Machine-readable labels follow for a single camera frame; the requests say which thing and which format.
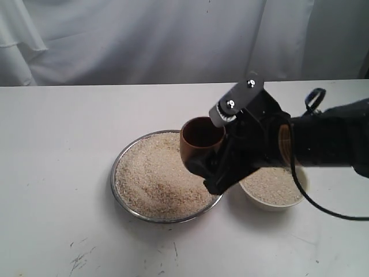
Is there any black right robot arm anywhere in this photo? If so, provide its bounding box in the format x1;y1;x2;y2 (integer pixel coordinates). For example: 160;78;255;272
180;89;368;195

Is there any brown wooden cup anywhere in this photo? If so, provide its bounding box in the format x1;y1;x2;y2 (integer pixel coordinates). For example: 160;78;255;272
180;117;225;164

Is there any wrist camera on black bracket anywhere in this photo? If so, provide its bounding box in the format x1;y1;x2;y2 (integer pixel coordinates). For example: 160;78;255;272
209;72;264;128

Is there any white backdrop curtain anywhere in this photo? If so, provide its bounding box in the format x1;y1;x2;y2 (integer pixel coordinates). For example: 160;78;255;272
1;1;368;86

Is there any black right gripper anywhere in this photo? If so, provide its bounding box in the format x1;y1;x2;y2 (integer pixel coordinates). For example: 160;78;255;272
184;89;286;195

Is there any steel pan of rice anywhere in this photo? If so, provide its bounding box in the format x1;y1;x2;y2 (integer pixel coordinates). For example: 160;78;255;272
110;130;221;224

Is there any cream bowl of rice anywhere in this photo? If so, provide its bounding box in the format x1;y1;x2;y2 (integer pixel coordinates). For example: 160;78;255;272
239;167;304;212

